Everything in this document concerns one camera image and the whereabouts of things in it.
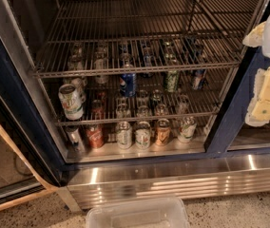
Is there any green soda can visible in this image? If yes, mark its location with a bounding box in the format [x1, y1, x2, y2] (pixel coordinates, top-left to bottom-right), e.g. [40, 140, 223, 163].
[164, 70, 180, 92]

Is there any blue red can right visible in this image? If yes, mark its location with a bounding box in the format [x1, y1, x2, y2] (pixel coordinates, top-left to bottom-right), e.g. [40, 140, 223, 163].
[191, 69, 206, 90]

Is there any white can bottom right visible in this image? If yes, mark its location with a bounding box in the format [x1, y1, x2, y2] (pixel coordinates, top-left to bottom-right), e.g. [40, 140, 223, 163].
[178, 117, 197, 143]

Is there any stainless fridge base panel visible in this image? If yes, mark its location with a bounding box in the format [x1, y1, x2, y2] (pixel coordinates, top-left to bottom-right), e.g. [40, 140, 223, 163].
[67, 154, 270, 209]

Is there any orange brown can bottom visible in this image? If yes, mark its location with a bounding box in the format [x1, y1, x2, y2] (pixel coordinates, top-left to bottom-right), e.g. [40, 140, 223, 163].
[155, 119, 170, 146]

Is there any blue pepsi can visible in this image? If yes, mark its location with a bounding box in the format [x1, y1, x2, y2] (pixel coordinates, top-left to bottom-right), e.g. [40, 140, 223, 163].
[120, 73, 137, 97]

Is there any white red can bottom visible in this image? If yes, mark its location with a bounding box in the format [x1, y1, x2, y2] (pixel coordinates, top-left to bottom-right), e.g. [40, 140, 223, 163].
[135, 122, 151, 150]

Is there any white green can bottom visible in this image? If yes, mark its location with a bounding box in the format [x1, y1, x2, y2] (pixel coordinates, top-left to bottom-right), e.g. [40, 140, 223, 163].
[116, 121, 132, 149]

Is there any red can under shelf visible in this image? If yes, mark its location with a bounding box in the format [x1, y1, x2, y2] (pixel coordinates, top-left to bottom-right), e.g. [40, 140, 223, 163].
[91, 100, 105, 120]

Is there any red cola can bottom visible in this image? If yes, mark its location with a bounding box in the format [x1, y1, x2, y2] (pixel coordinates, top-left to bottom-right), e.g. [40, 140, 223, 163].
[86, 124, 104, 148]

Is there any white can behind 7up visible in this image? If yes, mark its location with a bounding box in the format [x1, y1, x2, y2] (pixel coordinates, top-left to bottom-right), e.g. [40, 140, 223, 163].
[63, 76, 87, 103]

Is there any white 7up can front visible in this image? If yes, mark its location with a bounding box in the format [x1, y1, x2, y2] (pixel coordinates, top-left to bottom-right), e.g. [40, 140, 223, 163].
[58, 84, 84, 121]

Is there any silver slim can bottom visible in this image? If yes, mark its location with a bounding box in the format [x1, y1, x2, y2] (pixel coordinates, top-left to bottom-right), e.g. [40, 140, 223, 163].
[66, 126, 85, 152]

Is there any glass fridge door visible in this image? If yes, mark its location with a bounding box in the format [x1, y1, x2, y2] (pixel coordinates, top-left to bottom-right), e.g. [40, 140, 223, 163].
[0, 73, 60, 217]

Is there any clear plastic bin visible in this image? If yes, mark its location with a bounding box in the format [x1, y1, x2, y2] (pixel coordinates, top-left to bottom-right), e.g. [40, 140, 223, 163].
[86, 197, 190, 228]

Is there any middle wire shelf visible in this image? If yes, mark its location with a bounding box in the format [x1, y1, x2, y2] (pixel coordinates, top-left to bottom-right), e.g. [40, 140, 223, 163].
[46, 68, 229, 126]

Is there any wire shelf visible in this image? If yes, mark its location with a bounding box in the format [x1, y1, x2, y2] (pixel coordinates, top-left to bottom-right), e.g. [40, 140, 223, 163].
[46, 68, 229, 126]
[34, 0, 259, 78]

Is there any top wire shelf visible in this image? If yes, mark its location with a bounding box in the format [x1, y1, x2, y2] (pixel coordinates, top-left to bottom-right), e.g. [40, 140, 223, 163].
[34, 0, 259, 78]

